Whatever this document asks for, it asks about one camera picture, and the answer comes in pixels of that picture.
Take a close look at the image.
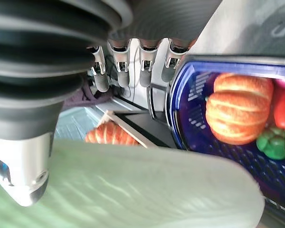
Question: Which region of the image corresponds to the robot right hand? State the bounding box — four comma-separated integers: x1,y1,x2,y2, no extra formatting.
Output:
0,0,223,207

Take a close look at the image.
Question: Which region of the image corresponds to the pale green napa cabbage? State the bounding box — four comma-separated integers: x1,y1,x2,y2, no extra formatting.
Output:
0,139,266,228

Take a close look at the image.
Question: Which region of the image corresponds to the blue plastic shopping basket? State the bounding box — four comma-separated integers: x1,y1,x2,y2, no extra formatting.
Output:
165,54,285,218

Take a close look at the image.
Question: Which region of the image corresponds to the dark purple cloth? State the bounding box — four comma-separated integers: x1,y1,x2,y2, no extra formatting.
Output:
62,79,114,109

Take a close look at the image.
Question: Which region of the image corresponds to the wooden crate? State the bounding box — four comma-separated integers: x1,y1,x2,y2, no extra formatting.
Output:
96,110,179,149

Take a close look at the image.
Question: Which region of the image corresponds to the green bell pepper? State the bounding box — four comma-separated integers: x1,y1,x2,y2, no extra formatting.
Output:
256,127,285,160

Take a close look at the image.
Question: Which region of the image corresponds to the red bell pepper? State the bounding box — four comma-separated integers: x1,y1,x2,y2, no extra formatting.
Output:
273,80,285,130

